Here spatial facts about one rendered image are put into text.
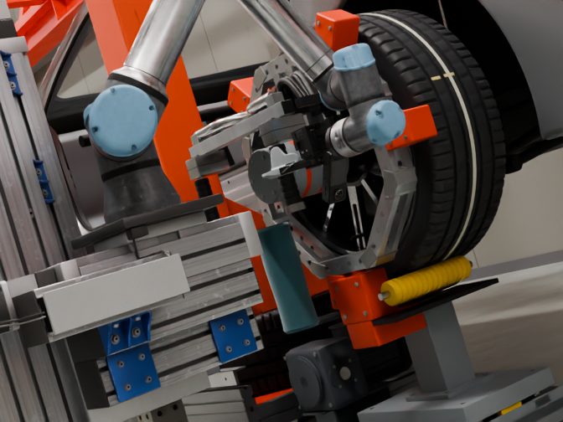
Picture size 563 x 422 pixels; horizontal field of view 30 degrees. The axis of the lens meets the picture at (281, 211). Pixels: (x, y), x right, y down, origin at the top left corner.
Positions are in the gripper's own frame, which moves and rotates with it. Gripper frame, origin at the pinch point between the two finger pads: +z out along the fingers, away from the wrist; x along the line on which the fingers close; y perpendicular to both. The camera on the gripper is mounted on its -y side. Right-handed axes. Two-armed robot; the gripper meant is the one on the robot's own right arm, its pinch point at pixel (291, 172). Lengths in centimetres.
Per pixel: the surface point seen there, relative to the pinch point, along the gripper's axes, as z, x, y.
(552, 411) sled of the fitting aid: 0, -52, -71
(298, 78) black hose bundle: 1.7, -10.5, 19.6
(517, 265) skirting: 358, -424, -79
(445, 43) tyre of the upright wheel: -9, -46, 19
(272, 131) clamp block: 0.0, 1.5, 9.4
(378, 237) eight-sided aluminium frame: 4.0, -20.4, -18.9
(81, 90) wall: 890, -395, 216
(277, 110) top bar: 0.3, -1.5, 13.4
